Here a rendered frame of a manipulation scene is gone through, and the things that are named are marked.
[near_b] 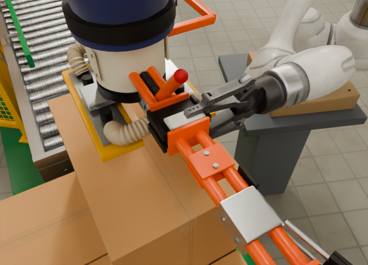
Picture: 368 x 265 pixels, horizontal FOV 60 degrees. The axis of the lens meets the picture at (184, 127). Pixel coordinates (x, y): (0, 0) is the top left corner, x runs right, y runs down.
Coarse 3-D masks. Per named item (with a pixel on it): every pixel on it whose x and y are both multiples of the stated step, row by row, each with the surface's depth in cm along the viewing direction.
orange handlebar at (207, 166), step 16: (192, 0) 90; (208, 16) 83; (176, 32) 80; (160, 80) 65; (144, 96) 63; (176, 144) 55; (208, 144) 54; (192, 160) 51; (208, 160) 51; (224, 160) 51; (208, 176) 49; (224, 176) 52; (240, 176) 50; (208, 192) 49; (256, 240) 43; (288, 240) 43; (256, 256) 42; (288, 256) 42; (304, 256) 42
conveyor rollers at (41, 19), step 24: (0, 0) 241; (24, 0) 241; (48, 0) 241; (24, 24) 217; (48, 24) 217; (48, 48) 199; (24, 72) 182; (48, 72) 180; (48, 96) 169; (48, 120) 157; (48, 144) 144
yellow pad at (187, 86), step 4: (188, 80) 85; (184, 84) 82; (188, 84) 83; (180, 88) 78; (184, 88) 79; (188, 88) 81; (192, 88) 82; (176, 92) 79; (180, 92) 78; (188, 92) 80; (212, 112) 76; (212, 116) 77
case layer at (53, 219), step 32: (32, 192) 127; (64, 192) 127; (0, 224) 118; (32, 224) 118; (64, 224) 118; (0, 256) 110; (32, 256) 110; (64, 256) 110; (96, 256) 110; (224, 256) 112
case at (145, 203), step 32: (64, 96) 106; (64, 128) 97; (96, 160) 88; (128, 160) 88; (160, 160) 88; (96, 192) 81; (128, 192) 81; (160, 192) 81; (192, 192) 81; (224, 192) 81; (96, 224) 76; (128, 224) 75; (160, 224) 75; (192, 224) 78; (128, 256) 72; (160, 256) 82; (192, 256) 94
